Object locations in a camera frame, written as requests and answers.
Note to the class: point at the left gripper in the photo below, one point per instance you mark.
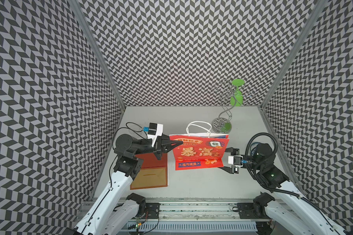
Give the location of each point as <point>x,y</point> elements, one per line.
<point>163,143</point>

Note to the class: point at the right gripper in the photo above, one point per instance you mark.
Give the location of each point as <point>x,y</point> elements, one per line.
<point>230,170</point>

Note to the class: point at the plain red paper bag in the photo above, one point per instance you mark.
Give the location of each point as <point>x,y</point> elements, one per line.
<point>153,172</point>

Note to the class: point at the red printed paper bag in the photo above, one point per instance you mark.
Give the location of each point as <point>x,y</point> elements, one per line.
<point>201,147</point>

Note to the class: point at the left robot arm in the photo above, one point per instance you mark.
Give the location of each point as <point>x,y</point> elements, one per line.
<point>105,217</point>

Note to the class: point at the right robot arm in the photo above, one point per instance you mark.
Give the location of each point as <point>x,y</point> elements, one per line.
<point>282,201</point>

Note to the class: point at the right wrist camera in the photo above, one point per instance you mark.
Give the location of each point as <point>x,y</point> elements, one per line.
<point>237,160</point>

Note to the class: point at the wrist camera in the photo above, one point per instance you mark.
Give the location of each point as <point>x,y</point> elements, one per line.
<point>237,160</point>
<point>154,130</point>

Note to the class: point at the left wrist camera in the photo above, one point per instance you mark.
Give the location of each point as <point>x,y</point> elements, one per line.
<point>154,130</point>

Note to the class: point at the green wire rack stand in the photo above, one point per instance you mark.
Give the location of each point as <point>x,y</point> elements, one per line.
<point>230,96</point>

